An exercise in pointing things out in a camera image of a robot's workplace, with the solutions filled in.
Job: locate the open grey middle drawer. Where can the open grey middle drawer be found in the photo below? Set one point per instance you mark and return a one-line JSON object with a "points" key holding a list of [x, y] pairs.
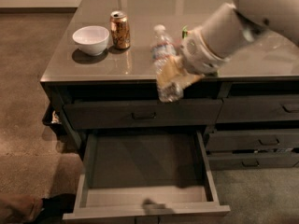
{"points": [[146, 178]]}

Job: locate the green snack bag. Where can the green snack bag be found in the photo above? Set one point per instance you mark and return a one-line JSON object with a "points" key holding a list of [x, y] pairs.
{"points": [[185, 31]]}

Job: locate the black side bin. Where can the black side bin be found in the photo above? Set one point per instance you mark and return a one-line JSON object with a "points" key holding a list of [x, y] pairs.
{"points": [[48, 121]]}

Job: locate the clear plastic water bottle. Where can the clear plastic water bottle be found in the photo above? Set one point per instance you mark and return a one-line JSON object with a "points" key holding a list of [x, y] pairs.
{"points": [[162, 48]]}

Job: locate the orange soda can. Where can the orange soda can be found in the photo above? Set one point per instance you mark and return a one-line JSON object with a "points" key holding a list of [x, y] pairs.
{"points": [[120, 29]]}

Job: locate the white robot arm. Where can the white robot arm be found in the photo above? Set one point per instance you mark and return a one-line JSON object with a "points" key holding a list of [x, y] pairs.
{"points": [[233, 26]]}

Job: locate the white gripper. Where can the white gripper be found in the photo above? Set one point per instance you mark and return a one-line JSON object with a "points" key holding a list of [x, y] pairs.
{"points": [[198, 54]]}

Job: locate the white ceramic bowl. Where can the white ceramic bowl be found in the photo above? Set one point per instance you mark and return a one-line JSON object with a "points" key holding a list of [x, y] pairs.
{"points": [[91, 40]]}

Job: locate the grey bottom right drawer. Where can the grey bottom right drawer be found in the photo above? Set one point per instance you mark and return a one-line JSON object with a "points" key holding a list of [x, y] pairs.
{"points": [[253, 161]]}

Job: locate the brown robot base part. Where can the brown robot base part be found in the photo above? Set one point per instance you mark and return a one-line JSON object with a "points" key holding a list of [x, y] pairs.
{"points": [[28, 209]]}

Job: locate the grey top left drawer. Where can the grey top left drawer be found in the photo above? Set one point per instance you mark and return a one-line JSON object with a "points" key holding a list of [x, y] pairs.
{"points": [[135, 114]]}

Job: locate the grey kitchen island cabinet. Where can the grey kitchen island cabinet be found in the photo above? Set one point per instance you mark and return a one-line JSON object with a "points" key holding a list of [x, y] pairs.
{"points": [[267, 68]]}

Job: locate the grey top right drawer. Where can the grey top right drawer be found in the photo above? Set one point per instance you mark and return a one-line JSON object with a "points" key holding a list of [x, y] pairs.
{"points": [[259, 109]]}

